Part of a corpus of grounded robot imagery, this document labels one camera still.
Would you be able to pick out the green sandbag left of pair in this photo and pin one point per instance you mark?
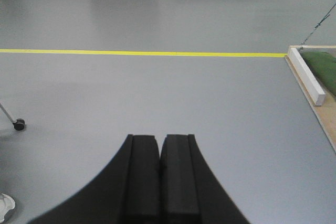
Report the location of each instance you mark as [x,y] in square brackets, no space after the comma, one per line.
[322,65]

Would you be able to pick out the rolling chair base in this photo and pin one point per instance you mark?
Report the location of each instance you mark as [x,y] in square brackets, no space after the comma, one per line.
[18,124]

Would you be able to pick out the white sandbag frame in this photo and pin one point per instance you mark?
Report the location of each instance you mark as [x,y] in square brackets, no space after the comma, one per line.
[310,83]

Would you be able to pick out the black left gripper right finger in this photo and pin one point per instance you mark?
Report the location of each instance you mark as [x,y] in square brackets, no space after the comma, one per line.
[190,192]

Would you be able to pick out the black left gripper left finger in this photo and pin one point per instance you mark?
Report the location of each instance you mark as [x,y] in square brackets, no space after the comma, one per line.
[127,190]

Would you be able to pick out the plywood door platform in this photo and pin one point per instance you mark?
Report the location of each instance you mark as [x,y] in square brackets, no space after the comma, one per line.
[325,113]

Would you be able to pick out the white object bottom left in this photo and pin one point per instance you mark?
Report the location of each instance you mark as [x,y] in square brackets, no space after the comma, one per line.
[8,207]

